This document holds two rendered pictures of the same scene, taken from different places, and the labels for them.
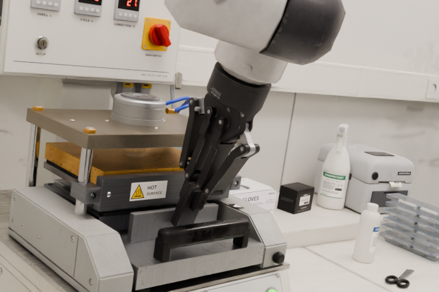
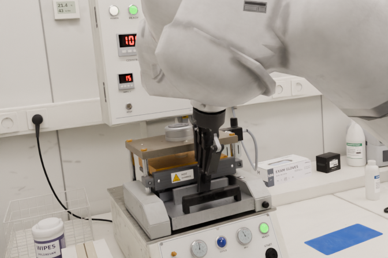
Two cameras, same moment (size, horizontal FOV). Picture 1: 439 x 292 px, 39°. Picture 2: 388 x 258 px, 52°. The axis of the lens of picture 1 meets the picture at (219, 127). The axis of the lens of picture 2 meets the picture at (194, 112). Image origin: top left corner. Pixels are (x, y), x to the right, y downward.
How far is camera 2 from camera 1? 0.32 m
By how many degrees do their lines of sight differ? 20
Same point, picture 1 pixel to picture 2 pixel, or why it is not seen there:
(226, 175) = (212, 163)
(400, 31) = not seen: outside the picture
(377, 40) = not seen: hidden behind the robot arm
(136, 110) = (174, 133)
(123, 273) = (163, 221)
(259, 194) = (298, 164)
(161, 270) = (186, 219)
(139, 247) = (178, 207)
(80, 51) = (150, 105)
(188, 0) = (145, 84)
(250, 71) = (203, 107)
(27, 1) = (116, 87)
